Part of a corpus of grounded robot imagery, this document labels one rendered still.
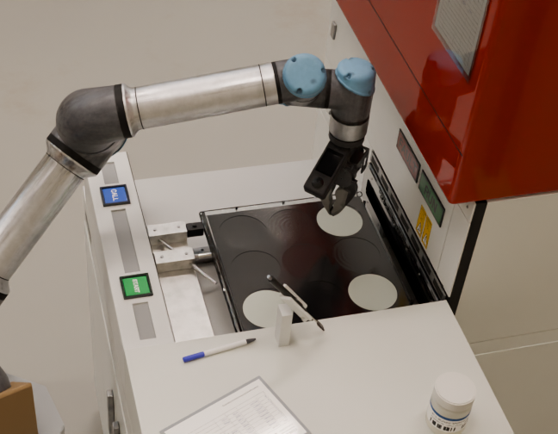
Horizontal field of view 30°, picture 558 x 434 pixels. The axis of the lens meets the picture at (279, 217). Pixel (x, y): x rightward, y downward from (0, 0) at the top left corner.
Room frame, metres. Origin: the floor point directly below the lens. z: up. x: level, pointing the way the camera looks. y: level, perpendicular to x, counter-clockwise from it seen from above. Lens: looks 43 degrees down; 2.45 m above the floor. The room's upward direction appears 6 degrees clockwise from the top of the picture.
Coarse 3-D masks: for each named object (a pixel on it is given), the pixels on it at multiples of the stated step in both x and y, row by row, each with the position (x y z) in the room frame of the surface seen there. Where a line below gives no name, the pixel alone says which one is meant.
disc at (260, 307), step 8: (248, 296) 1.42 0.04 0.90; (256, 296) 1.42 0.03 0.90; (264, 296) 1.42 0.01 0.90; (272, 296) 1.43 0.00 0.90; (280, 296) 1.43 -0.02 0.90; (248, 304) 1.40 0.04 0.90; (256, 304) 1.40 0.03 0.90; (264, 304) 1.40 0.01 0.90; (272, 304) 1.40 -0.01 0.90; (248, 312) 1.38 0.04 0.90; (256, 312) 1.38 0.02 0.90; (264, 312) 1.38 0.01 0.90; (272, 312) 1.38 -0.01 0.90; (256, 320) 1.36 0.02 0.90; (264, 320) 1.36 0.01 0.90; (272, 320) 1.36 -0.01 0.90
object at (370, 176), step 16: (368, 176) 1.80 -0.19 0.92; (368, 192) 1.80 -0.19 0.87; (384, 192) 1.73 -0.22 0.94; (368, 208) 1.77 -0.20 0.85; (384, 208) 1.70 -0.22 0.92; (384, 224) 1.70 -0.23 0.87; (400, 224) 1.63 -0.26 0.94; (384, 240) 1.67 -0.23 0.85; (400, 240) 1.60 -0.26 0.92; (400, 256) 1.61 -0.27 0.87; (416, 256) 1.54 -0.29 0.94; (400, 272) 1.57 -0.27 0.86; (416, 272) 1.51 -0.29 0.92; (416, 288) 1.52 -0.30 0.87; (432, 288) 1.45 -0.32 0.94; (416, 304) 1.48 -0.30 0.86
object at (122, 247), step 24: (120, 168) 1.69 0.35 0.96; (96, 192) 1.61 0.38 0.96; (96, 216) 1.54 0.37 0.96; (120, 216) 1.55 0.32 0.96; (96, 240) 1.54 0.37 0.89; (120, 240) 1.48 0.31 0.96; (144, 240) 1.48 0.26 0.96; (120, 264) 1.41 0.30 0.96; (144, 264) 1.42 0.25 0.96; (120, 288) 1.35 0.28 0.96; (120, 312) 1.29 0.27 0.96; (144, 312) 1.30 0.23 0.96; (120, 336) 1.24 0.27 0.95; (144, 336) 1.24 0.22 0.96; (168, 336) 1.25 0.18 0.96; (120, 360) 1.25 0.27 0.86
